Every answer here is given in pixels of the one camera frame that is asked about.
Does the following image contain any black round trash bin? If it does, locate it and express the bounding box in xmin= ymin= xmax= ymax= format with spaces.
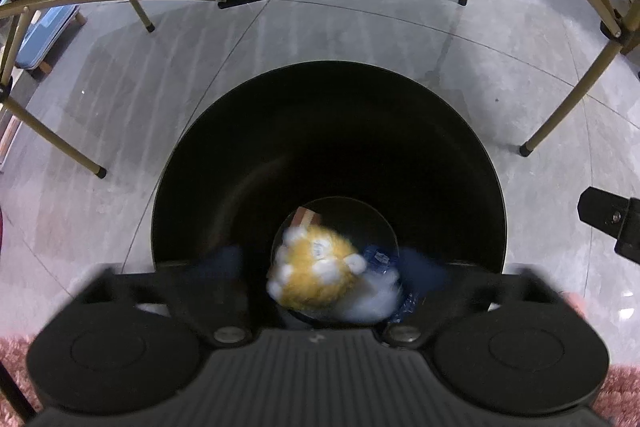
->
xmin=151 ymin=61 xmax=506 ymax=319

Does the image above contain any blue tissue pack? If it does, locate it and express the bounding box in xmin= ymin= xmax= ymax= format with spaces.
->
xmin=363 ymin=245 xmax=416 ymax=324

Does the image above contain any yellow white plush toy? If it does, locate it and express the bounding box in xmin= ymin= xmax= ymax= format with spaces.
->
xmin=267 ymin=225 xmax=368 ymax=312

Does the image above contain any blue pet litter box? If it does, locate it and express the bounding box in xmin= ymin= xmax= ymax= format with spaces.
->
xmin=15 ymin=4 xmax=86 ymax=75

